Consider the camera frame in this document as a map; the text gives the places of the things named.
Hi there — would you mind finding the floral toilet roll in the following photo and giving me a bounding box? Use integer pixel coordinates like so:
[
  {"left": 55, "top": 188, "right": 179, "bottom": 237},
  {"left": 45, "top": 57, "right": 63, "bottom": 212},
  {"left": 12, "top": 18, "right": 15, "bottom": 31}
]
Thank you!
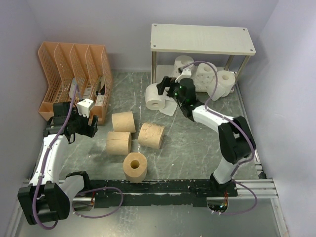
[
  {"left": 193, "top": 63, "right": 217, "bottom": 92},
  {"left": 171, "top": 55, "right": 194, "bottom": 78}
]

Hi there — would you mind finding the brown toilet roll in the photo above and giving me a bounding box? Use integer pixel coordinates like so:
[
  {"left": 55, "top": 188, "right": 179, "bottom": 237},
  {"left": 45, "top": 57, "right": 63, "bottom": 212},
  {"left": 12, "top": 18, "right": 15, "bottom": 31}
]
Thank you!
[
  {"left": 123, "top": 153, "right": 148, "bottom": 183},
  {"left": 112, "top": 111, "right": 136, "bottom": 133},
  {"left": 138, "top": 123, "right": 164, "bottom": 149},
  {"left": 106, "top": 131, "right": 131, "bottom": 155}
]

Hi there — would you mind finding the plain white toilet roll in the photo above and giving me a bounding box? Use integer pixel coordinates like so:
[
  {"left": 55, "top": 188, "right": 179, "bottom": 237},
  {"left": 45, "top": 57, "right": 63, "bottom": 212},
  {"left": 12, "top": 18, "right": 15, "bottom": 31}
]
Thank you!
[{"left": 211, "top": 70, "right": 236, "bottom": 101}]

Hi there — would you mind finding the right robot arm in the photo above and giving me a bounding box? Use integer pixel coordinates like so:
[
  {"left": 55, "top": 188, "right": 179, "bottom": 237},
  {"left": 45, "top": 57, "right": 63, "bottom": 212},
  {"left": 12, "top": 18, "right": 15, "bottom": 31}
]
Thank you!
[{"left": 156, "top": 77, "right": 256, "bottom": 197}]

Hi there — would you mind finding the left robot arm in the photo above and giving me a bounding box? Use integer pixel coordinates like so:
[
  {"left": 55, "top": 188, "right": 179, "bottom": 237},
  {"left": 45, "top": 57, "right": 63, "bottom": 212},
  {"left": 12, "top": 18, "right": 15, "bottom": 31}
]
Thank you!
[{"left": 17, "top": 99, "right": 98, "bottom": 225}]

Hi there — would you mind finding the white two-tier shelf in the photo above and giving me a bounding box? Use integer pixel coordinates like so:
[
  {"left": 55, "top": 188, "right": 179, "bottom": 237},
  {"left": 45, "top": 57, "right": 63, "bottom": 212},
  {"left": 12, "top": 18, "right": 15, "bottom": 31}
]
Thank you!
[{"left": 151, "top": 23, "right": 256, "bottom": 83}]

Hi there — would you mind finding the peach plastic file organizer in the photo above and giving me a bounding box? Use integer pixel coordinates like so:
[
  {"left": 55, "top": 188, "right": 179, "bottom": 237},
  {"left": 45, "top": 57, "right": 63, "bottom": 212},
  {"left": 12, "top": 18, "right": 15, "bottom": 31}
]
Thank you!
[{"left": 38, "top": 41, "right": 113, "bottom": 125}]

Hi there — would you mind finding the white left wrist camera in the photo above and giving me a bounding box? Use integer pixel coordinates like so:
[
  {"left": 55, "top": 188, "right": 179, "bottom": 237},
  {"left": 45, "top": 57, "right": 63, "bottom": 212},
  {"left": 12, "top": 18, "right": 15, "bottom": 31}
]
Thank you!
[{"left": 76, "top": 99, "right": 94, "bottom": 118}]

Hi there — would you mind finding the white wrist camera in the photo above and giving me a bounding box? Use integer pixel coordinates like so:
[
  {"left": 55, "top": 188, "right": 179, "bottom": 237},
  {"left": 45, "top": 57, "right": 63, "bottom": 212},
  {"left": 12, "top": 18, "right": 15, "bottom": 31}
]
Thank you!
[
  {"left": 76, "top": 99, "right": 94, "bottom": 118},
  {"left": 177, "top": 66, "right": 192, "bottom": 80}
]

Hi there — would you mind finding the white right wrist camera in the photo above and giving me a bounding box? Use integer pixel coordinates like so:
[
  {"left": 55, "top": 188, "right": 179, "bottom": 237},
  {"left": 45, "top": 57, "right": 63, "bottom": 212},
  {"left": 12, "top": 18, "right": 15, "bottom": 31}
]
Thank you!
[{"left": 177, "top": 66, "right": 192, "bottom": 80}]

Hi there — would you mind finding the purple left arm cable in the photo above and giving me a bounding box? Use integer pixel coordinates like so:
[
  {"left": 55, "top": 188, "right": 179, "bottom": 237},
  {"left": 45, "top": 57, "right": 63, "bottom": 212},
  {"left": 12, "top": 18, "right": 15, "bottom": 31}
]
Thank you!
[{"left": 31, "top": 83, "right": 124, "bottom": 228}]

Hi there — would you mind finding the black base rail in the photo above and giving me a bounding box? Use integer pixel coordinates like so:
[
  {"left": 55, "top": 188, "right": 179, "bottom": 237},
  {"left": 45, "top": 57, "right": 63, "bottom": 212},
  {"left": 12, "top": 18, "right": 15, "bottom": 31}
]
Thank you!
[{"left": 90, "top": 179, "right": 237, "bottom": 208}]

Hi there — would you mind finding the aluminium extrusion rail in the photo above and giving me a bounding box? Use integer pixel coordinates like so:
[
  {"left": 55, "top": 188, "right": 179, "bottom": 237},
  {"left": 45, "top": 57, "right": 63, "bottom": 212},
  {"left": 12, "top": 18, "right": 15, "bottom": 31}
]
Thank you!
[{"left": 71, "top": 160, "right": 278, "bottom": 205}]

